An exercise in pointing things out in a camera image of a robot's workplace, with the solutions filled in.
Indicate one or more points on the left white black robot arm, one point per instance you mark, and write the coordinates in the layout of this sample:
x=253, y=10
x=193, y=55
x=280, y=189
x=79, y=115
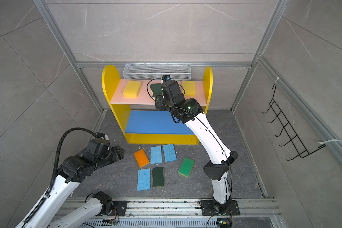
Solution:
x=67, y=177

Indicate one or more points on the blue sponge lower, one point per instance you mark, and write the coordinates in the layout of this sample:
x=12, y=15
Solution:
x=144, y=180

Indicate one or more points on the blue sponge upper right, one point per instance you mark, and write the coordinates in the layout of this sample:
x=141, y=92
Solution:
x=169, y=152

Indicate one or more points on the yellow sponge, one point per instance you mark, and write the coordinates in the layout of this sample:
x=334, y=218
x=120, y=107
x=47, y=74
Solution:
x=190, y=88
x=132, y=88

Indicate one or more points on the blue sponge upper left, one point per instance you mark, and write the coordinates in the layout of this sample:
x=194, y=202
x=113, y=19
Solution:
x=156, y=155

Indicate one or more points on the black wire hook rack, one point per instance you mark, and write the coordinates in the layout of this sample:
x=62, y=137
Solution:
x=288, y=129

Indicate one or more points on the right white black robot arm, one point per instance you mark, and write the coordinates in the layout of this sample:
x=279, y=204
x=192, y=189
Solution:
x=190, y=113

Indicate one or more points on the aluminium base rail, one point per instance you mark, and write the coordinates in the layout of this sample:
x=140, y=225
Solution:
x=189, y=213

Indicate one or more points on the blue sponge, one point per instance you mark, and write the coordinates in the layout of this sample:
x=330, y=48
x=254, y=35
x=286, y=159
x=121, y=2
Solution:
x=144, y=180
x=156, y=155
x=169, y=152

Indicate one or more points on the dark green sponge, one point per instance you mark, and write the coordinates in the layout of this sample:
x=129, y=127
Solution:
x=158, y=178
x=156, y=90

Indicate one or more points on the white wire mesh basket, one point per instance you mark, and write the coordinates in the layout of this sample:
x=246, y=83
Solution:
x=144, y=71

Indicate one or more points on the light green sponge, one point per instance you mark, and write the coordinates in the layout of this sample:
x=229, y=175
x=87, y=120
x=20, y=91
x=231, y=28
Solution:
x=186, y=167

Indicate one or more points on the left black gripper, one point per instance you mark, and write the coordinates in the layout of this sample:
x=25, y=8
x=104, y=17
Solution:
x=116, y=153

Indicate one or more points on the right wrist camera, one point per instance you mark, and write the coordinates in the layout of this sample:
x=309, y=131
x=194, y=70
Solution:
x=166, y=78

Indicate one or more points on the yellow pink blue shelf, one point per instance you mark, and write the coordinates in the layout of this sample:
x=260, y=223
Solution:
x=142, y=126

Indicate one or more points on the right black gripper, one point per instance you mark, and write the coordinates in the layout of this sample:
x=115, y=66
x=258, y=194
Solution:
x=159, y=100

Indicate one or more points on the orange sponge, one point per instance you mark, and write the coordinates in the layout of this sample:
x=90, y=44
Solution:
x=141, y=158

